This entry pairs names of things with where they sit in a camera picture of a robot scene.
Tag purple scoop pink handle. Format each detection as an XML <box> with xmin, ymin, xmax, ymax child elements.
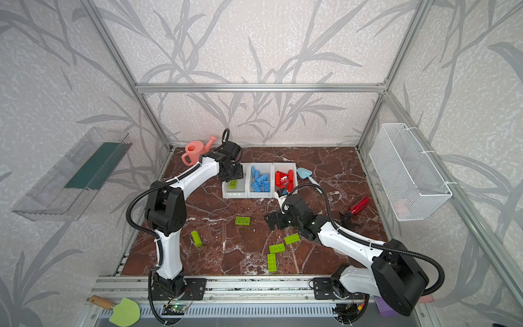
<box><xmin>374</xmin><ymin>296</ymin><xmax>434</xmax><ymax>318</ymax></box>

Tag red tool right side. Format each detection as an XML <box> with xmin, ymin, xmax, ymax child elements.
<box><xmin>340</xmin><ymin>197</ymin><xmax>370</xmax><ymax>230</ymax></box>

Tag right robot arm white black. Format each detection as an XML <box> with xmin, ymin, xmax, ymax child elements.
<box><xmin>264</xmin><ymin>189</ymin><xmax>445</xmax><ymax>316</ymax></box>

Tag white wire mesh basket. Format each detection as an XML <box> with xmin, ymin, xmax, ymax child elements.
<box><xmin>369</xmin><ymin>123</ymin><xmax>453</xmax><ymax>222</ymax></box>

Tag clear plastic wall shelf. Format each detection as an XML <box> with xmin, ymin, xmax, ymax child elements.
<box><xmin>12</xmin><ymin>128</ymin><xmax>132</xmax><ymax>222</ymax></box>

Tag pink watering can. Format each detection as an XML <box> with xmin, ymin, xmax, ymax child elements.
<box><xmin>181</xmin><ymin>136</ymin><xmax>217</xmax><ymax>167</ymax></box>

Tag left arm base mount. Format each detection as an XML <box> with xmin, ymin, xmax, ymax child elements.
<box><xmin>148</xmin><ymin>275</ymin><xmax>207</xmax><ymax>301</ymax></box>

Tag green lego bottom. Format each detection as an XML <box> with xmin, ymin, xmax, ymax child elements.
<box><xmin>267</xmin><ymin>253</ymin><xmax>277</xmax><ymax>273</ymax></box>

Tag white three-compartment bin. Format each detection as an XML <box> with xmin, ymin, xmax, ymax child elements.
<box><xmin>222</xmin><ymin>162</ymin><xmax>298</xmax><ymax>199</ymax></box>

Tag green spatula wooden handle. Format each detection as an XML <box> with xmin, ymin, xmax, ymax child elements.
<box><xmin>88</xmin><ymin>296</ymin><xmax>141</xmax><ymax>327</ymax></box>

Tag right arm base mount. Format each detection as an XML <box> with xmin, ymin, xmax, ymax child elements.
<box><xmin>310</xmin><ymin>277</ymin><xmax>350</xmax><ymax>301</ymax></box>

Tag red lego pair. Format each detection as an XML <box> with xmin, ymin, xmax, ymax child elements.
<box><xmin>287</xmin><ymin>170</ymin><xmax>294</xmax><ymax>184</ymax></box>

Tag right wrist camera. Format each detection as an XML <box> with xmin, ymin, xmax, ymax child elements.
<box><xmin>274</xmin><ymin>187</ymin><xmax>288</xmax><ymax>213</ymax></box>

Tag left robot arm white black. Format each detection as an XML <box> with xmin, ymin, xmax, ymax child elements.
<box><xmin>125</xmin><ymin>128</ymin><xmax>244</xmax><ymax>297</ymax></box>

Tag light blue toy shovel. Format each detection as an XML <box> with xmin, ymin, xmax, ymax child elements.
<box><xmin>296</xmin><ymin>168</ymin><xmax>323</xmax><ymax>194</ymax></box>

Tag circuit board with led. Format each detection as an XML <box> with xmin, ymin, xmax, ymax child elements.
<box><xmin>162</xmin><ymin>303</ymin><xmax>191</xmax><ymax>317</ymax></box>

